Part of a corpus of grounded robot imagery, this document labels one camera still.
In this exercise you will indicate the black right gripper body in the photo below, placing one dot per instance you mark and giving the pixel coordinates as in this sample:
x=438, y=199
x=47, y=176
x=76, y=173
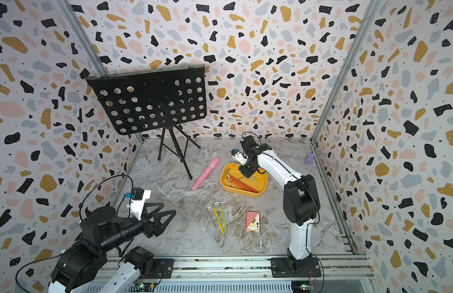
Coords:
x=249, y=167

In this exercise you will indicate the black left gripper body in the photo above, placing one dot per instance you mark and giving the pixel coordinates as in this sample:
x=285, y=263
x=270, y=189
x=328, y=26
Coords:
x=148, y=228

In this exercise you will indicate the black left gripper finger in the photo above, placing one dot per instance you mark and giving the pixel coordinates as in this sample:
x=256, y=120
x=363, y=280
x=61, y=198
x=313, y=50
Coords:
x=152, y=211
x=161, y=221

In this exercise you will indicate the red sleeved hex key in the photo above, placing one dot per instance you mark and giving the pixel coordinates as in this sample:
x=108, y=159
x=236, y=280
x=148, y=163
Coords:
x=241, y=183

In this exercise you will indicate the orange sleeved hex key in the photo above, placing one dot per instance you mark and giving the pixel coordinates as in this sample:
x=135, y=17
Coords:
x=246, y=185

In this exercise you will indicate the yellow sleeved hex key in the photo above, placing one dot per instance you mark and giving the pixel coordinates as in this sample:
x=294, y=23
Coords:
x=217, y=215

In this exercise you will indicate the green sleeved hex key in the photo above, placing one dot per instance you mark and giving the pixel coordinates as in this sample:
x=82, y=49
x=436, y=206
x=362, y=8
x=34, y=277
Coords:
x=223, y=216

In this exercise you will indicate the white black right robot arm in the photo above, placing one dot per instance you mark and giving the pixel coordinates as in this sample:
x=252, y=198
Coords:
x=301, y=205

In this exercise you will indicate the second left robot arm base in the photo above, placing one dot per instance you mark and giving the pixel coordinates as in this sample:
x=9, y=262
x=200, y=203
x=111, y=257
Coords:
x=141, y=271

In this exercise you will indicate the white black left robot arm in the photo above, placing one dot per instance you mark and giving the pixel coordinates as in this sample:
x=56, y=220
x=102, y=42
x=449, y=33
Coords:
x=102, y=231

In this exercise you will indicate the yellow plastic storage box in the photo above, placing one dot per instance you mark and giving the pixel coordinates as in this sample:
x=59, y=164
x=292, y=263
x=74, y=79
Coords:
x=233, y=181

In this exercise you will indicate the playing card box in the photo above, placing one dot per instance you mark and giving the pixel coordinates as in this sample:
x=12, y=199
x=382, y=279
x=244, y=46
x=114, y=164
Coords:
x=252, y=221

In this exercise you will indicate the pink cylindrical massager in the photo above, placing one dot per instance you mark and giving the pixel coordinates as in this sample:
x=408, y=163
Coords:
x=211, y=166

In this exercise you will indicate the purple rabbit toy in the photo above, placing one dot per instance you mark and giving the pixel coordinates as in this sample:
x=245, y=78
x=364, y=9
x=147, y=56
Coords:
x=309, y=160

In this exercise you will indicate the black perforated music stand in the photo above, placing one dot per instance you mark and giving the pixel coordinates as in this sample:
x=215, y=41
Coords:
x=155, y=99

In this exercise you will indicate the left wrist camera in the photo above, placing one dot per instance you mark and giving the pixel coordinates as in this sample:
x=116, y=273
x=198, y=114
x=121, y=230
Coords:
x=137, y=197

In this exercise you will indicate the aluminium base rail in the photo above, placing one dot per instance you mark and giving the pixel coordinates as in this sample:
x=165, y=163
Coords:
x=254, y=274

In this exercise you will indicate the aluminium corner post right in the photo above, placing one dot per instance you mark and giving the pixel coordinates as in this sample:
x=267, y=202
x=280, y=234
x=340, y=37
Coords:
x=351, y=57

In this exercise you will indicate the aluminium corner post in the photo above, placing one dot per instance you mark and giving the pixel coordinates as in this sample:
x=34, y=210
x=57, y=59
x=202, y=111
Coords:
x=351, y=57
x=83, y=47

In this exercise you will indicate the aluminium corner post left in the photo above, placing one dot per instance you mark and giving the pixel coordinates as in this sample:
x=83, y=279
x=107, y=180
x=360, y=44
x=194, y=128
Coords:
x=83, y=47

